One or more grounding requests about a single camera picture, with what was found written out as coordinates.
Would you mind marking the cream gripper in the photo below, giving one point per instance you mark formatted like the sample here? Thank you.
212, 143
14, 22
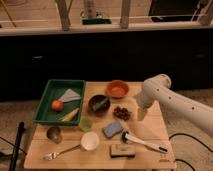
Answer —
141, 113

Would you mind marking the dark red grape bunch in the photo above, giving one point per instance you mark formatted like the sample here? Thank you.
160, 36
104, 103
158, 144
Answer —
121, 113

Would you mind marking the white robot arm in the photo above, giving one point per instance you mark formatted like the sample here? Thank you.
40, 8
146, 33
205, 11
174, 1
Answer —
158, 88

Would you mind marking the small green cup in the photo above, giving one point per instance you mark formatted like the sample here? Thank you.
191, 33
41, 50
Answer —
85, 124

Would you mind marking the white paper cup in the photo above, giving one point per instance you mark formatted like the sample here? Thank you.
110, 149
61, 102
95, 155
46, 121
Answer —
90, 141

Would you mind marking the dark metal cup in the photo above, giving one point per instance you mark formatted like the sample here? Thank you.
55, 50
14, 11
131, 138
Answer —
54, 134

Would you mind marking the orange bowl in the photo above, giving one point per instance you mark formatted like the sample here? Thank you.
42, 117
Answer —
117, 89

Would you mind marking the blue sponge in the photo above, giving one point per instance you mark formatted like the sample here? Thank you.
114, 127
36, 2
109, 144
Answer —
112, 129

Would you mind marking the green vegetable in bowl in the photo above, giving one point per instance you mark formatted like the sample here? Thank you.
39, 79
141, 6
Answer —
99, 104

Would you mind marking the dark brown bowl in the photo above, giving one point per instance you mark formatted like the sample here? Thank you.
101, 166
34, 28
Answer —
101, 111

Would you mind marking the brown wooden block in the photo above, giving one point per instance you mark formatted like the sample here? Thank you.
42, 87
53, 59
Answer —
122, 150

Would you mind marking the yellow corn cob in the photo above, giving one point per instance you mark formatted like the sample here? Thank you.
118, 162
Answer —
70, 115

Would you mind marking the grey folded cloth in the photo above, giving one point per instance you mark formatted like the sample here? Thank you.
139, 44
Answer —
69, 95

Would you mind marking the red tomato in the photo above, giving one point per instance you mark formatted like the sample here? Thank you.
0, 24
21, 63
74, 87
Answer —
57, 105

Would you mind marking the green plastic tray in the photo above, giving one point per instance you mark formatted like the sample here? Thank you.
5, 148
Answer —
54, 89

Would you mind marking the silver fork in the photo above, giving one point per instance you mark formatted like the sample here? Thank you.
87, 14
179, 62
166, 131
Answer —
54, 155

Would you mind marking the green base object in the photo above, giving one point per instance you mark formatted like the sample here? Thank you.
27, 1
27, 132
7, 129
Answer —
94, 21

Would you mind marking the black pole stand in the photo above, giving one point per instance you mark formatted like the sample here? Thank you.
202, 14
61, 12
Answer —
16, 148

